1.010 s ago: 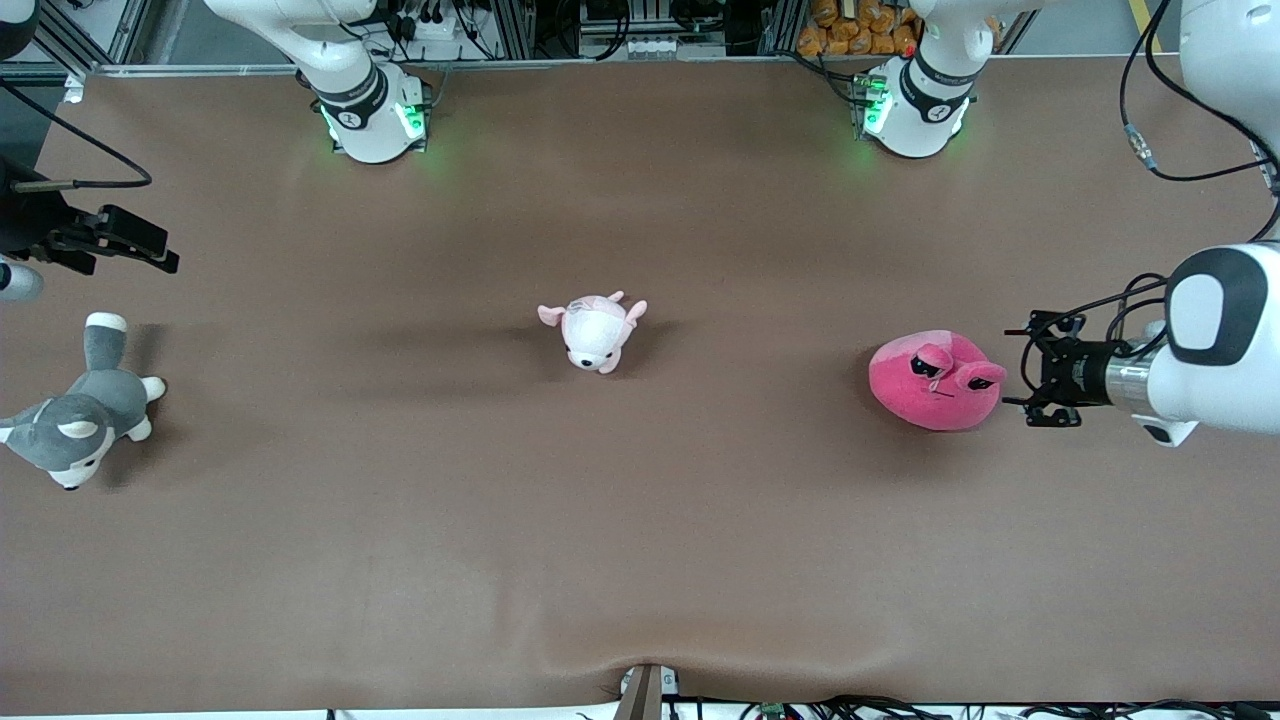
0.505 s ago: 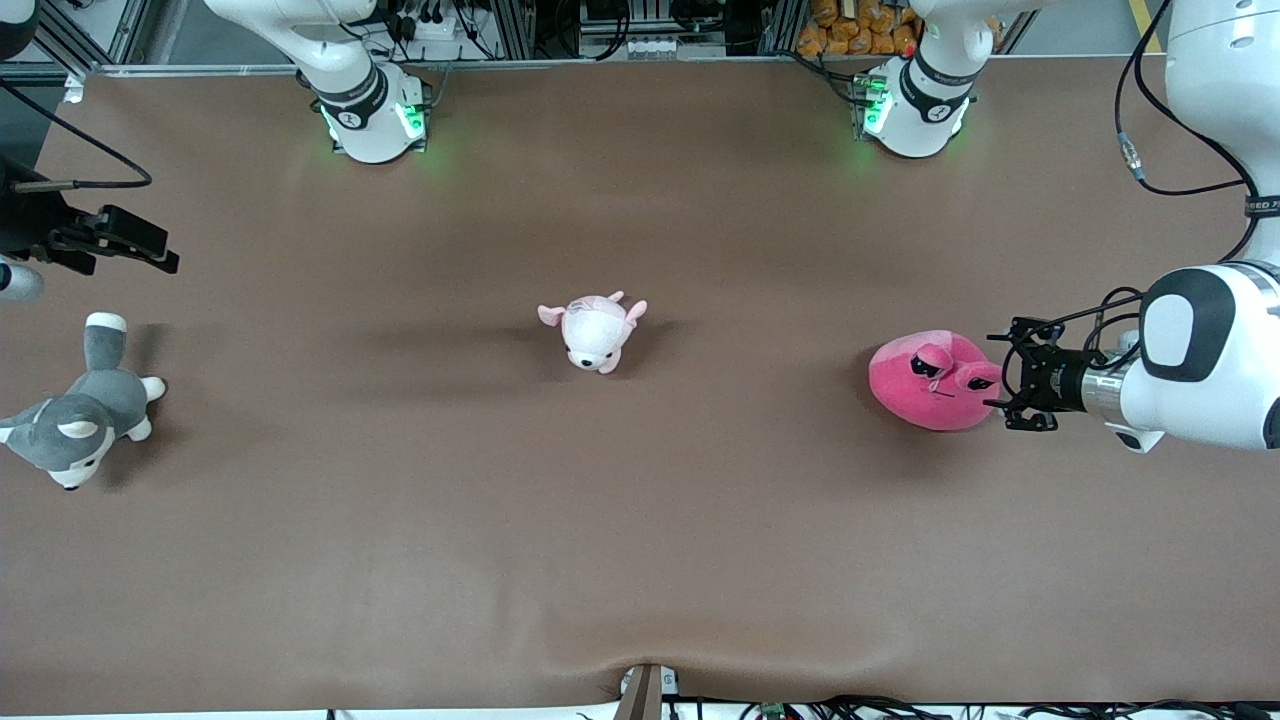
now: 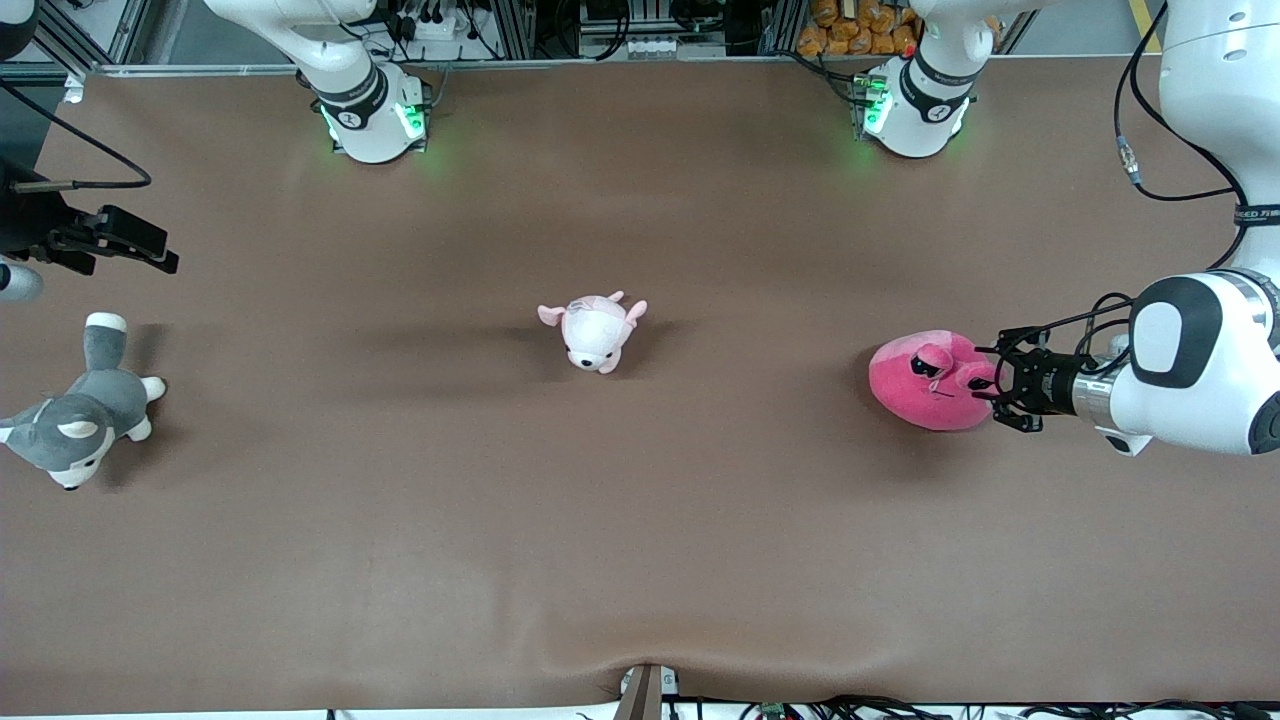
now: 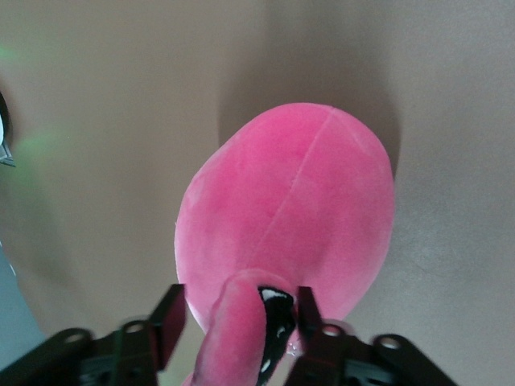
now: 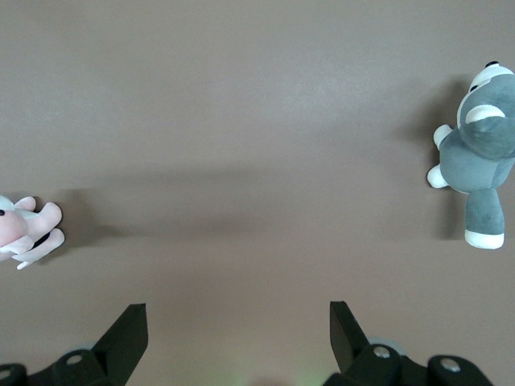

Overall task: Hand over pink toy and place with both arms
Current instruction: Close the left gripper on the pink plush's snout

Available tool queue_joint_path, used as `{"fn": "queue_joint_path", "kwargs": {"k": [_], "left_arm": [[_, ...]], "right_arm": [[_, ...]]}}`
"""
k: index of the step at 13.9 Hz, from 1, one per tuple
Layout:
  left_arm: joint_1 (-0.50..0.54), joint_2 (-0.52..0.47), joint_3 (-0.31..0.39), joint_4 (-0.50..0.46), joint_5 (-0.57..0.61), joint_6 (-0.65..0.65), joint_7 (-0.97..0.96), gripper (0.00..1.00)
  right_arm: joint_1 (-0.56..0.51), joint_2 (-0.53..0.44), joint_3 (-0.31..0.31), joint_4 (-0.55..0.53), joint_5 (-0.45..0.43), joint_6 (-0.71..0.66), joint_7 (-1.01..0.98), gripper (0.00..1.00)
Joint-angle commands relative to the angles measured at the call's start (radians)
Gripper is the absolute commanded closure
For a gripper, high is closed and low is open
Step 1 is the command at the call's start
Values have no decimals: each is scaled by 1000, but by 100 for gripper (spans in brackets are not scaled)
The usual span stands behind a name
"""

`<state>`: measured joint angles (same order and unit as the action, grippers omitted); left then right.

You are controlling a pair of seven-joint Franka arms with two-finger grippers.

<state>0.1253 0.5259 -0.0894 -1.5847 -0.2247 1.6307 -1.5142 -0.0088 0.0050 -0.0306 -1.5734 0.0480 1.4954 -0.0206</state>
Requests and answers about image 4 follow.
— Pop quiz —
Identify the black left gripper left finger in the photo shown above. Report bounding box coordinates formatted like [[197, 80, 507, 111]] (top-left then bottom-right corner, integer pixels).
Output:
[[0, 283, 188, 386]]

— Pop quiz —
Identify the hot pink round plush toy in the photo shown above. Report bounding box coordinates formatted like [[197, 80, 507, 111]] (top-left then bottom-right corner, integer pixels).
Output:
[[173, 101, 398, 386]]

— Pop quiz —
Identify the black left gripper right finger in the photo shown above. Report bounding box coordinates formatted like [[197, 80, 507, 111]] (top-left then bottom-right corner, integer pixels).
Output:
[[286, 285, 460, 386]]

